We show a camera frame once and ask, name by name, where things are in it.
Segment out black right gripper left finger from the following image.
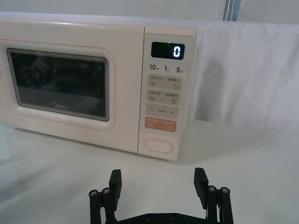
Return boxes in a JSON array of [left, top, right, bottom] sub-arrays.
[[88, 169, 123, 224]]

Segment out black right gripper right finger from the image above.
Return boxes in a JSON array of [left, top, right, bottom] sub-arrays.
[[193, 167, 234, 224]]

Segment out cream microwave oven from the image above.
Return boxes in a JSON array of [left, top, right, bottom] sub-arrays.
[[0, 17, 199, 161]]

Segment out white table cloth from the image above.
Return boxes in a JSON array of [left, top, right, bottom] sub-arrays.
[[0, 116, 299, 224]]

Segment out oven control panel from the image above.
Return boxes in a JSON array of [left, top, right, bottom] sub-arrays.
[[137, 27, 199, 161]]

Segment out white curtain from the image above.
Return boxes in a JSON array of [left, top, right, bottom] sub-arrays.
[[0, 0, 299, 134]]

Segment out grey striped post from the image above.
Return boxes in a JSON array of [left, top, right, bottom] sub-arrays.
[[222, 0, 241, 22]]

